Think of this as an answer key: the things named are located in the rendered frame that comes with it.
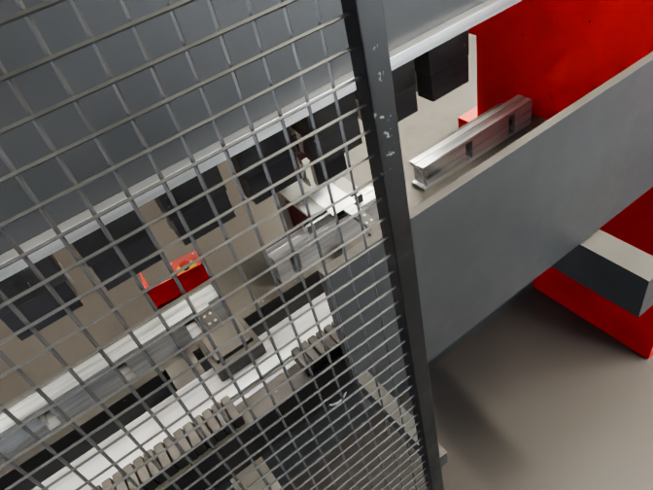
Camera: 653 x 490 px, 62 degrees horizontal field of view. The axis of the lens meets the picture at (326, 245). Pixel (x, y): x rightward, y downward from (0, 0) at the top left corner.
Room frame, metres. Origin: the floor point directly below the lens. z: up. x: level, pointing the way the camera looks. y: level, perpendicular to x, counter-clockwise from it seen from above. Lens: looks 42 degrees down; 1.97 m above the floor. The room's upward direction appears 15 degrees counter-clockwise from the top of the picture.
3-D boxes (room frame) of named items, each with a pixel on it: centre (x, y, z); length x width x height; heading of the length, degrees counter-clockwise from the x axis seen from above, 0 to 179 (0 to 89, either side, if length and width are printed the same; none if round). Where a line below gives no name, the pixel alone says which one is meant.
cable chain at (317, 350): (0.79, -0.04, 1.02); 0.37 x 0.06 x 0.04; 115
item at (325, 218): (1.23, -0.04, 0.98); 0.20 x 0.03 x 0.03; 115
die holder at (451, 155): (1.47, -0.56, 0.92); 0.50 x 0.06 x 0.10; 115
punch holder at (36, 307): (0.92, 0.64, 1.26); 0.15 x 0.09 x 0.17; 115
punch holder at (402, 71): (1.34, -0.27, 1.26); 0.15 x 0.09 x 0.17; 115
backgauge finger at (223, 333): (0.89, 0.31, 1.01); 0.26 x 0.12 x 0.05; 25
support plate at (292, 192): (1.38, 0.00, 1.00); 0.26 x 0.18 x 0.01; 25
